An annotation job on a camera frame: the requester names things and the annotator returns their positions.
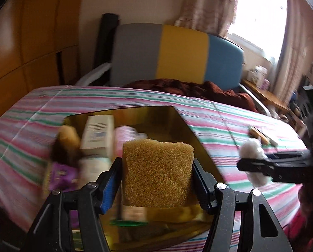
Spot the window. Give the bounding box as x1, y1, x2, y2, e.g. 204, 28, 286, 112
226, 0, 288, 61

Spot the small yellow sponge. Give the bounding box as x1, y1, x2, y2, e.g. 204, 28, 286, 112
57, 125, 81, 148

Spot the striped bedsheet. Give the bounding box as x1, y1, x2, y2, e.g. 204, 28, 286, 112
0, 85, 310, 252

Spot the person's red garment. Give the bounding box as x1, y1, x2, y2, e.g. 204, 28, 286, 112
285, 184, 313, 252

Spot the white box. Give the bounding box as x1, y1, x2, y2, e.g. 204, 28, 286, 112
80, 115, 114, 156

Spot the black bed post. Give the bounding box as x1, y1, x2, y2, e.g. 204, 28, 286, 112
95, 13, 120, 71

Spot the gold box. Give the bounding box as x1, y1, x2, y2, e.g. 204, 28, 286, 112
61, 106, 225, 245

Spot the purple snack packet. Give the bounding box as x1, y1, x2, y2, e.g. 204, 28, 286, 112
45, 163, 77, 192

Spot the white plush toy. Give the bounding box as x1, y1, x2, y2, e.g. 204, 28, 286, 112
239, 138, 271, 187

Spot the large yellow sponge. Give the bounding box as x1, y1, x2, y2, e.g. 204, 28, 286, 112
122, 140, 195, 207

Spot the patterned curtain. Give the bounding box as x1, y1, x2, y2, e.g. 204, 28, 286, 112
175, 0, 241, 36
273, 0, 312, 105

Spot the grey yellow blue headboard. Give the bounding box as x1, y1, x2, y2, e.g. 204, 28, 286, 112
109, 23, 245, 90

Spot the white bed rail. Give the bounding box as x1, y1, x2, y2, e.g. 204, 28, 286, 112
75, 63, 111, 86

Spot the cracker packet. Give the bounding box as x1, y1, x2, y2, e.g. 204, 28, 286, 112
248, 125, 278, 147

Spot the wooden wardrobe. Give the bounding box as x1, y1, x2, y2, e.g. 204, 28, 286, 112
0, 0, 86, 129

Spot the wooden desk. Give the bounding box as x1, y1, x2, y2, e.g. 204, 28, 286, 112
242, 78, 289, 113

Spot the dark red blanket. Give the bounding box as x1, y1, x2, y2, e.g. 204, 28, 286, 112
124, 78, 259, 113

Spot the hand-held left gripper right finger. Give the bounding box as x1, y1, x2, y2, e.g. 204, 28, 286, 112
193, 159, 293, 252

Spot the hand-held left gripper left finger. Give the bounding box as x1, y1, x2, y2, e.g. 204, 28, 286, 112
24, 157, 121, 252

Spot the cream round pouch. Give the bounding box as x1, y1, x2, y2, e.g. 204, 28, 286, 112
79, 156, 112, 187

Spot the pink bottle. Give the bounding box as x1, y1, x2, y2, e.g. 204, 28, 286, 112
114, 126, 144, 158

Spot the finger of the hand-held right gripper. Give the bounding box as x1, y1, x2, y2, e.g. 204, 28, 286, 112
237, 157, 313, 183
265, 151, 310, 160

